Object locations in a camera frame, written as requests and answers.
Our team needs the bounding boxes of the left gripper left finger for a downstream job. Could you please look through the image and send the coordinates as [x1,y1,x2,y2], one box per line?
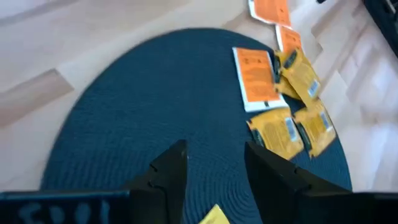
[124,139,189,224]

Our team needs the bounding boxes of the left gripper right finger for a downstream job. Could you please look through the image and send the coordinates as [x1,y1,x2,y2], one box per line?
[244,141,312,224]

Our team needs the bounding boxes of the yellow lemon tea bag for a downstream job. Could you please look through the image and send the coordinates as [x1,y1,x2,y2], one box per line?
[198,203,231,224]

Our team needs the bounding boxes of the amber black tea bag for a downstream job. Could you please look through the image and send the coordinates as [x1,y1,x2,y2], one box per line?
[279,48,322,108]
[246,107,305,161]
[272,51,301,100]
[293,98,338,159]

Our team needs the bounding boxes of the white orange Tazo tea bag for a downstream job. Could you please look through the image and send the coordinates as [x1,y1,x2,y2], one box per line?
[275,24,304,58]
[232,46,289,113]
[248,0,292,28]

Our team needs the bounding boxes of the round dark woven placemat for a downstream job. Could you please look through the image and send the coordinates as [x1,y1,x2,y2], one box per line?
[40,27,353,224]

